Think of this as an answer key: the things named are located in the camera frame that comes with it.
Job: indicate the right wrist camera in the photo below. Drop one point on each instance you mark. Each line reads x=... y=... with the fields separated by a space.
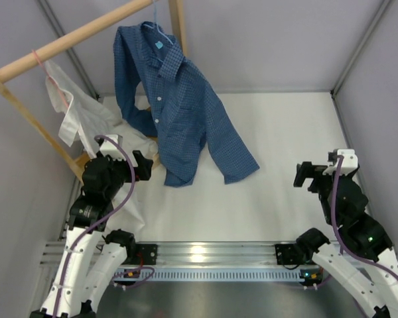
x=342 y=160

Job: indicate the pink wire hanger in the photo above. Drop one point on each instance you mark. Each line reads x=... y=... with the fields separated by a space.
x=50 y=78

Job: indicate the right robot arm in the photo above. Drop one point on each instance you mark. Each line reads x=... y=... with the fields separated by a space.
x=364 y=263

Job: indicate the white cloth garment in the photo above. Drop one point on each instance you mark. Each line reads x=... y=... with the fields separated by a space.
x=86 y=118

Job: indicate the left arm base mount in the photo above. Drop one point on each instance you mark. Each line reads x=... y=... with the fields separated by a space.
x=142 y=255

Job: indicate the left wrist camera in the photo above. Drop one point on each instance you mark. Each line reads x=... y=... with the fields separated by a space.
x=110 y=145

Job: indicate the blue plaid shirt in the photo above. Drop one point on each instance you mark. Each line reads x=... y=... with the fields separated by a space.
x=162 y=94

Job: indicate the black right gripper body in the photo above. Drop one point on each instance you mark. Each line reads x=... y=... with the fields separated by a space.
x=323 y=182

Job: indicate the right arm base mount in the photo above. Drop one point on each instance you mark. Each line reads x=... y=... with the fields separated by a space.
x=291 y=256

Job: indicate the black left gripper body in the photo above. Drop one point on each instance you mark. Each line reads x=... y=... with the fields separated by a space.
x=121 y=170

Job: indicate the white table cover sheet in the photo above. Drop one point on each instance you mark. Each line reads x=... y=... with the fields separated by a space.
x=281 y=130

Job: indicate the slotted white cable duct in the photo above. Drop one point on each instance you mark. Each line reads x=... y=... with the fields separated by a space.
x=230 y=275

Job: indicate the light blue wire hanger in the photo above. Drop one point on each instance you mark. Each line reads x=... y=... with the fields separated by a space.
x=159 y=26

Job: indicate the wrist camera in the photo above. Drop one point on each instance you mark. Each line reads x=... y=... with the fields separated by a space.
x=110 y=145
x=342 y=160

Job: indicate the aluminium mounting rail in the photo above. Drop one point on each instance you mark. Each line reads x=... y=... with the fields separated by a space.
x=215 y=255

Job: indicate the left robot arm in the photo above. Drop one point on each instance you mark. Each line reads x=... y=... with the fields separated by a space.
x=91 y=258

